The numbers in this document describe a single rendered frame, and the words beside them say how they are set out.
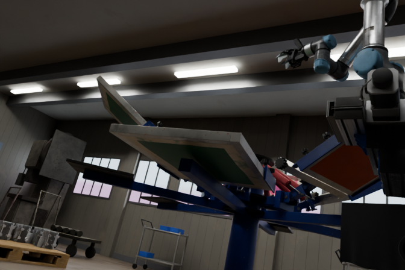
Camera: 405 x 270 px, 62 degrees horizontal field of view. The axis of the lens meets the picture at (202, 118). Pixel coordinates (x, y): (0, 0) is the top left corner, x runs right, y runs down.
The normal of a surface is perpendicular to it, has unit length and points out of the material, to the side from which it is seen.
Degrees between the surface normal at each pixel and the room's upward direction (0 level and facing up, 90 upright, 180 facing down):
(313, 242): 90
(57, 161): 90
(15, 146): 90
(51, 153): 90
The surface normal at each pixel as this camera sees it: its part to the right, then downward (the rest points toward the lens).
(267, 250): -0.48, -0.41
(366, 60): -0.81, -0.25
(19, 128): 0.85, -0.02
